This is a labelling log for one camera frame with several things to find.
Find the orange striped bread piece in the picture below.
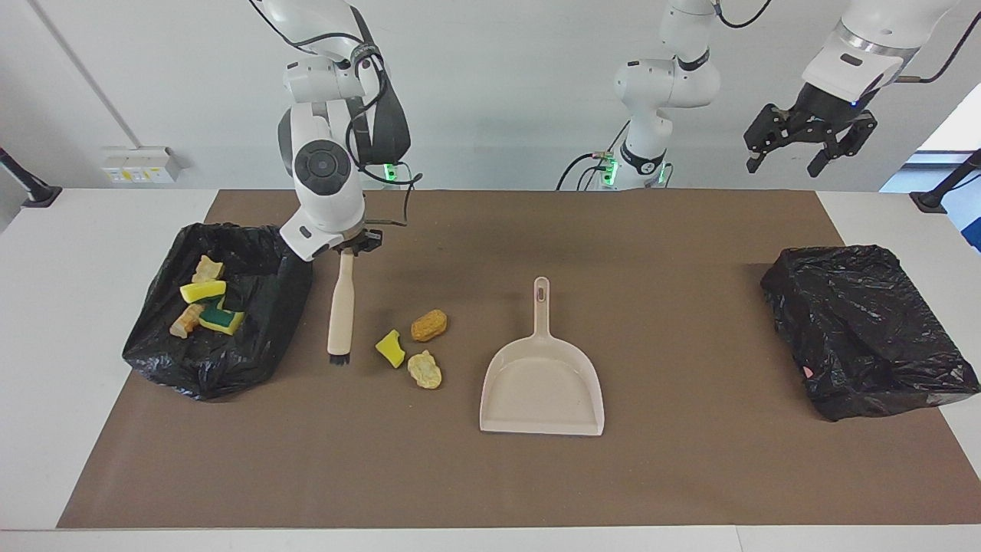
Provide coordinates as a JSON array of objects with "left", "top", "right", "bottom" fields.
[{"left": 169, "top": 303, "right": 206, "bottom": 339}]

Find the black base cable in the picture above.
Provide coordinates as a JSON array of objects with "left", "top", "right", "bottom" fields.
[{"left": 556, "top": 151, "right": 614, "bottom": 191}]

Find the brown bread roll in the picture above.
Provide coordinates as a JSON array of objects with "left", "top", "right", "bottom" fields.
[{"left": 411, "top": 309, "right": 448, "bottom": 343}]

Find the open black bag-lined bin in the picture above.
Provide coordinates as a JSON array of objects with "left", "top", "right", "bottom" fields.
[{"left": 123, "top": 222, "right": 313, "bottom": 402}]

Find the large yellow sponge piece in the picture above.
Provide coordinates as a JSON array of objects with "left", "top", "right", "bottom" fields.
[{"left": 179, "top": 281, "right": 228, "bottom": 304}]

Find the brown table mat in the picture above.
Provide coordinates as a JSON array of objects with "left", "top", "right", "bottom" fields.
[{"left": 57, "top": 189, "right": 981, "bottom": 530}]

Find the beige hand brush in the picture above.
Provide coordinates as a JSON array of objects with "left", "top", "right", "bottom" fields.
[{"left": 327, "top": 249, "right": 356, "bottom": 366}]

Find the beige plastic dustpan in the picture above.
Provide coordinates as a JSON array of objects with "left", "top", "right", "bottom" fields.
[{"left": 480, "top": 277, "right": 605, "bottom": 437}]

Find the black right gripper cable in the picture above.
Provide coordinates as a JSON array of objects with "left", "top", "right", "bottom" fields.
[{"left": 253, "top": 0, "right": 424, "bottom": 228}]

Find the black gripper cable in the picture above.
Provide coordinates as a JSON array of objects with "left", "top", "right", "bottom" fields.
[
  {"left": 253, "top": 0, "right": 424, "bottom": 228},
  {"left": 709, "top": 0, "right": 981, "bottom": 84}
]

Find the white wall outlet box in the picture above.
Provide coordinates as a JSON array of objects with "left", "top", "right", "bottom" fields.
[{"left": 101, "top": 147, "right": 185, "bottom": 185}]

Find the small yellow sponge piece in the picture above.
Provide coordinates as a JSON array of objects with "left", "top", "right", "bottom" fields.
[{"left": 375, "top": 330, "right": 406, "bottom": 370}]

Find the black table clamp mount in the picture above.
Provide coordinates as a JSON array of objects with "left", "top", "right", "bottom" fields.
[
  {"left": 0, "top": 147, "right": 62, "bottom": 209},
  {"left": 910, "top": 149, "right": 981, "bottom": 214}
]

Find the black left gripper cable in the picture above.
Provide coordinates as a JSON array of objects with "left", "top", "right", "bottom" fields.
[{"left": 709, "top": 0, "right": 981, "bottom": 84}]

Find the right black trash bag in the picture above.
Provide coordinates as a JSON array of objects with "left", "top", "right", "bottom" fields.
[{"left": 760, "top": 245, "right": 981, "bottom": 422}]

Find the green and yellow sponge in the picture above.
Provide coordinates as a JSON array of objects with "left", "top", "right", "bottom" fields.
[{"left": 198, "top": 295, "right": 246, "bottom": 337}]

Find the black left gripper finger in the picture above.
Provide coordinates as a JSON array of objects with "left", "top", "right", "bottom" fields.
[
  {"left": 806, "top": 113, "right": 878, "bottom": 179},
  {"left": 743, "top": 103, "right": 802, "bottom": 175}
]

